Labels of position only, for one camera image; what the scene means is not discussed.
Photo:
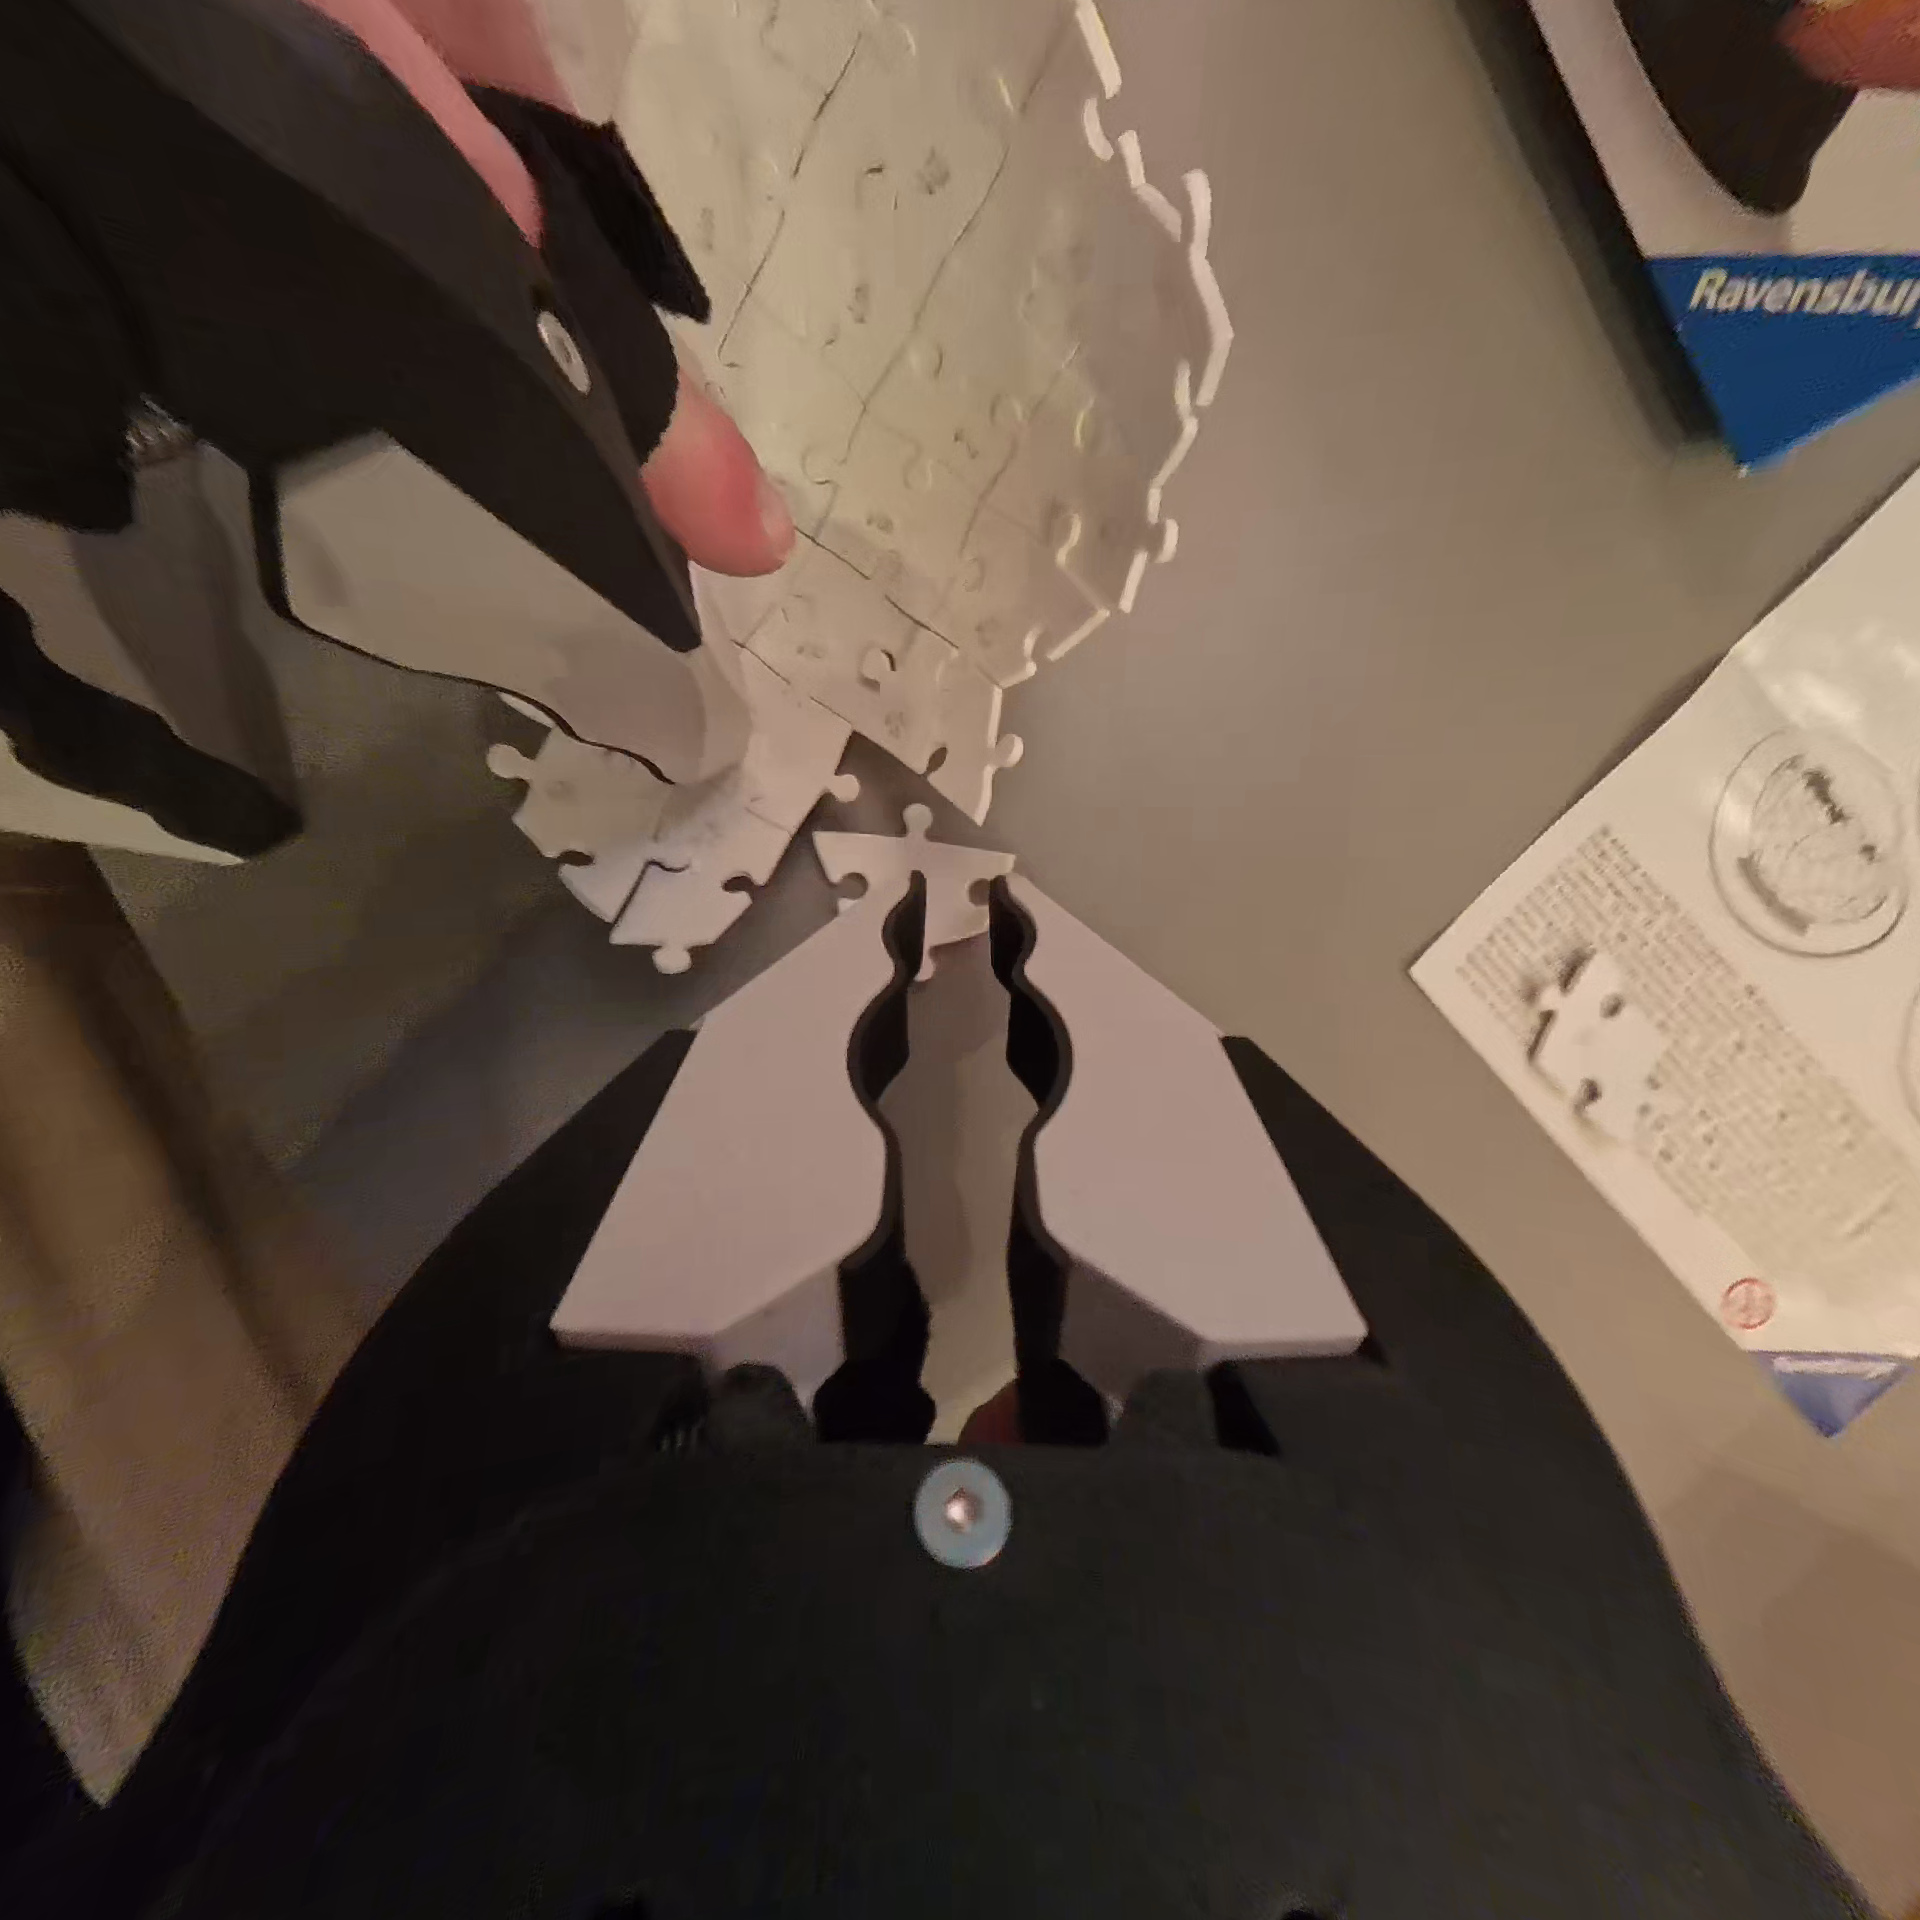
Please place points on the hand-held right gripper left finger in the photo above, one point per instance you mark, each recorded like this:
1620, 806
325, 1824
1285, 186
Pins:
704, 1200

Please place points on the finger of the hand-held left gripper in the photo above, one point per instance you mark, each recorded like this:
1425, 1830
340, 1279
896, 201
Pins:
92, 795
494, 602

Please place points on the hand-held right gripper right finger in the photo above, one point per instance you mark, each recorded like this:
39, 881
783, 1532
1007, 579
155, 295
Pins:
1202, 1200

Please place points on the white puzzle piece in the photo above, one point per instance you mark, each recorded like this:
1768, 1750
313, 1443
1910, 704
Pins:
1582, 1035
880, 872

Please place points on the partly built puzzle ball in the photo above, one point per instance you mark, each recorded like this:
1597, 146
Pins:
960, 375

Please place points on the blue puzzle box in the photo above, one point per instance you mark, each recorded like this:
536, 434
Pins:
1770, 180

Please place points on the person's beige trousers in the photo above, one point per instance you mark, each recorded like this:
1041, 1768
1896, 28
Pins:
92, 1200

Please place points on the white instruction leaflet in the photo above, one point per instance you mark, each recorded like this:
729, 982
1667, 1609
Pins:
1770, 975

